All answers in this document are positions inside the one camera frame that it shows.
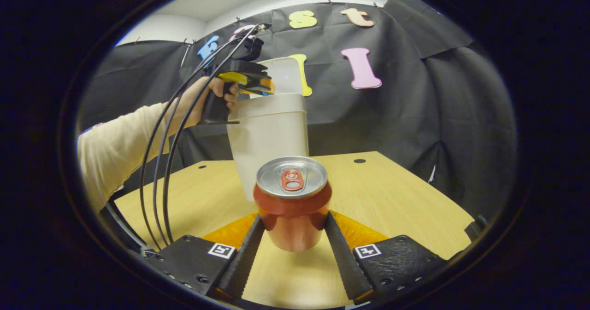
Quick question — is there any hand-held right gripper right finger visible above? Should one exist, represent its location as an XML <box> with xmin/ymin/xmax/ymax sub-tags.
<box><xmin>324</xmin><ymin>211</ymin><xmax>450</xmax><ymax>306</ymax></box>

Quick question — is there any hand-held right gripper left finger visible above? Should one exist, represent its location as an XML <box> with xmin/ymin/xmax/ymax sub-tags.
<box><xmin>145</xmin><ymin>211</ymin><xmax>266</xmax><ymax>301</ymax></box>

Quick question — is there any white desktop garbage bin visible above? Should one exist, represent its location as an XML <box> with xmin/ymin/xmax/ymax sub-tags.
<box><xmin>227</xmin><ymin>57</ymin><xmax>309</xmax><ymax>202</ymax></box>

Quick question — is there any black cable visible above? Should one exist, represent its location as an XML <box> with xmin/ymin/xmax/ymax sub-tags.
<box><xmin>152</xmin><ymin>24</ymin><xmax>268</xmax><ymax>248</ymax></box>
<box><xmin>162</xmin><ymin>24</ymin><xmax>270</xmax><ymax>245</ymax></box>
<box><xmin>138</xmin><ymin>23</ymin><xmax>272</xmax><ymax>252</ymax></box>

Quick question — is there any wooden desktop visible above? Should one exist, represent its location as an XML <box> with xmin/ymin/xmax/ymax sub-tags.
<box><xmin>113</xmin><ymin>151</ymin><xmax>475</xmax><ymax>308</ymax></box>

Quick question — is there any red pop can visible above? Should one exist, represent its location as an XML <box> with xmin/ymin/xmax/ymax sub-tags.
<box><xmin>253</xmin><ymin>156</ymin><xmax>332</xmax><ymax>252</ymax></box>

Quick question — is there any black backdrop cloth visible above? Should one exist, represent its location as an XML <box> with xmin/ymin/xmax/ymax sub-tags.
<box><xmin>78</xmin><ymin>0</ymin><xmax>517</xmax><ymax>223</ymax></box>

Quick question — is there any small black clamp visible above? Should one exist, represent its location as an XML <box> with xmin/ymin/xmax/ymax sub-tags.
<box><xmin>465</xmin><ymin>216</ymin><xmax>488</xmax><ymax>242</ymax></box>

